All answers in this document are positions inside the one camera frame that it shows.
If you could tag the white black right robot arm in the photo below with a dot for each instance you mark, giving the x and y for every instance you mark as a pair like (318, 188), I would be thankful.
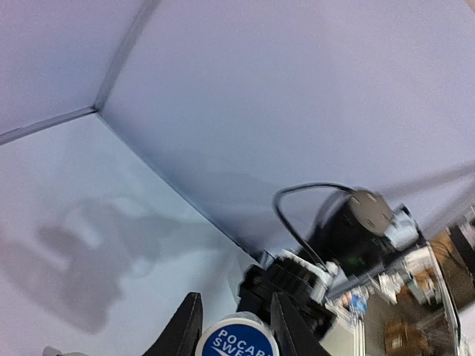
(359, 238)

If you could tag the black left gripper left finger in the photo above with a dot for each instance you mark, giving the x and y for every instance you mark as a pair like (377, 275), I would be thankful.
(181, 334)

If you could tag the white blue bottle cap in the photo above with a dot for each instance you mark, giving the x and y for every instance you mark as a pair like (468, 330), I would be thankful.
(241, 333)

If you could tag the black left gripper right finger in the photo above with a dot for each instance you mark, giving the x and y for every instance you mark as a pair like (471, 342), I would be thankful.
(293, 336)

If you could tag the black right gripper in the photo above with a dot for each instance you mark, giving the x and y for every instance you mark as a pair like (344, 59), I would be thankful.
(256, 290)

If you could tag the aluminium frame rail left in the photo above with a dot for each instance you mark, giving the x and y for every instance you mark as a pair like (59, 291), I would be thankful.
(45, 124)

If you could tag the aluminium frame post left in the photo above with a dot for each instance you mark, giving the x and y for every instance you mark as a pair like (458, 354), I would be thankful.
(123, 51)

